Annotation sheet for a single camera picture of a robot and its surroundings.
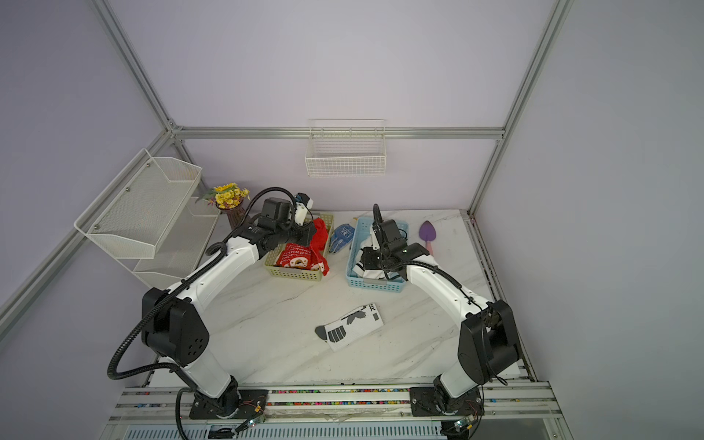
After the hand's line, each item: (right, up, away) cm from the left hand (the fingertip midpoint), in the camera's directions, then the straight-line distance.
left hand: (313, 232), depth 86 cm
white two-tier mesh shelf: (-47, +4, -7) cm, 47 cm away
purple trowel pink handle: (+44, 0, +27) cm, 51 cm away
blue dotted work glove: (+7, -2, +25) cm, 26 cm away
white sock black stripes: (+16, -14, +12) cm, 24 cm away
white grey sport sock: (+12, -30, 0) cm, 33 cm away
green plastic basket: (-2, -15, +9) cm, 18 cm away
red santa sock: (-8, -8, +12) cm, 16 cm away
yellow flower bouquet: (-30, +12, +4) cm, 33 cm away
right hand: (+18, -10, 0) cm, 20 cm away
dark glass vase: (-30, +6, +12) cm, 33 cm away
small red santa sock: (+1, -4, +4) cm, 6 cm away
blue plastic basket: (+14, -17, +7) cm, 23 cm away
